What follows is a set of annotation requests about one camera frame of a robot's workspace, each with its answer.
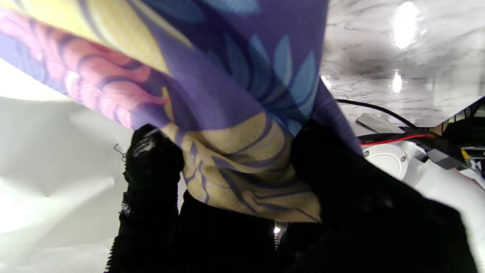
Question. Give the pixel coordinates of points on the white backdrop sheet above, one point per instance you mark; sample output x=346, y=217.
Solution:
x=57, y=170

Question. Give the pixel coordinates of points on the blue floral pillowcase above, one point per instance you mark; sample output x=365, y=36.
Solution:
x=212, y=94

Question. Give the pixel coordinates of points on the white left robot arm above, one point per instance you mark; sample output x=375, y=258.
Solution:
x=435, y=182

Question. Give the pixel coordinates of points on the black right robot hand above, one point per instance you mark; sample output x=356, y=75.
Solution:
x=360, y=227

